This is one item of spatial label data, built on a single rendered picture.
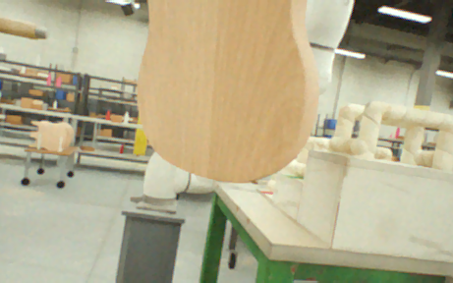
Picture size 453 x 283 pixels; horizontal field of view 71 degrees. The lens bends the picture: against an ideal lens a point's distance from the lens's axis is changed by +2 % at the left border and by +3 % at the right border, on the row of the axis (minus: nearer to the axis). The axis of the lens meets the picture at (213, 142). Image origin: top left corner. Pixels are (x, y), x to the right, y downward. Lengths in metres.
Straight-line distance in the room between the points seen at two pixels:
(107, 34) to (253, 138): 11.78
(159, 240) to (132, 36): 10.94
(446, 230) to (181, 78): 0.58
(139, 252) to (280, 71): 1.18
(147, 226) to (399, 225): 1.01
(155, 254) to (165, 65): 1.03
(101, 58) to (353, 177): 11.62
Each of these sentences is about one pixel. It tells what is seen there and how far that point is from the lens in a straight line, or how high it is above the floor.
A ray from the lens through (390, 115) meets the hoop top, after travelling 0.67.
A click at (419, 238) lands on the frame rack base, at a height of 0.97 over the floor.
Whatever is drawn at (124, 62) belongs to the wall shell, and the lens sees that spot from 11.92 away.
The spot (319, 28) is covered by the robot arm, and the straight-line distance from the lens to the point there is 0.77.
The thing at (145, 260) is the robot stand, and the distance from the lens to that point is 1.48.
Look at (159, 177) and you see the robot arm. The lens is 1.41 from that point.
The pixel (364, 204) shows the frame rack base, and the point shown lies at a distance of 0.64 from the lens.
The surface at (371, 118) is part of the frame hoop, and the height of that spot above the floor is 1.18.
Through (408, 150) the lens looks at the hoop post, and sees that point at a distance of 0.81.
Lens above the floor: 1.12
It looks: 3 degrees down
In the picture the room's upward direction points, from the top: 9 degrees clockwise
